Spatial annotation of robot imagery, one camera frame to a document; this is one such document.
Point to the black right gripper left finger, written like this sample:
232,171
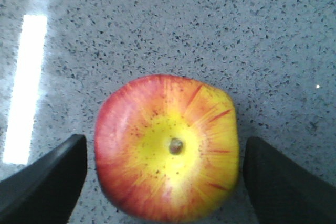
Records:
47,190

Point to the red yellow apple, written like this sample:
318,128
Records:
167,149

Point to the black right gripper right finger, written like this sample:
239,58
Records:
281,191

